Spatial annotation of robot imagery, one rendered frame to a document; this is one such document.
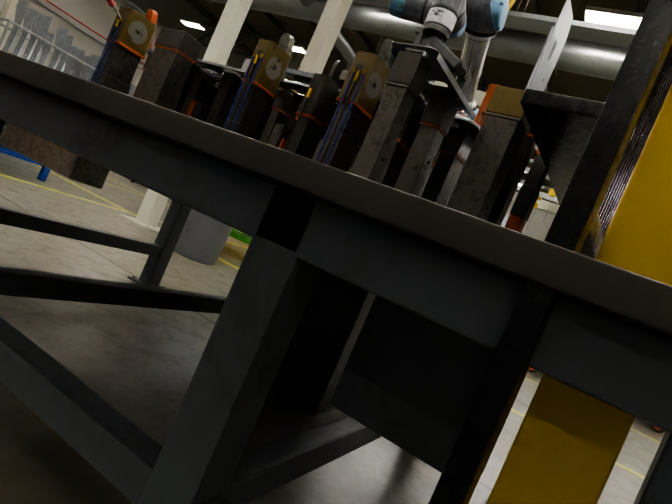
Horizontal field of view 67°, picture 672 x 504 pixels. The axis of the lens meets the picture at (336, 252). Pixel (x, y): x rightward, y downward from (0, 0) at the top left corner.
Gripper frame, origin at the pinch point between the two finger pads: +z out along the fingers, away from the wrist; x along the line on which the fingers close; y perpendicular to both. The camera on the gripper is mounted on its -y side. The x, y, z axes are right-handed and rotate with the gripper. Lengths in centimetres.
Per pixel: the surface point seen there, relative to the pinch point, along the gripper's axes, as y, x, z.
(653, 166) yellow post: -59, 48, 19
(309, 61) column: 555, -573, -249
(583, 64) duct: 229, -1074, -563
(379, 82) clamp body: 2.7, 14.6, 1.9
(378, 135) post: -15.5, 35.3, 19.8
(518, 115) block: -30.5, 12.2, 2.4
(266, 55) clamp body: 38.1, 16.9, 1.1
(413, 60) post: -16.5, 35.7, 5.2
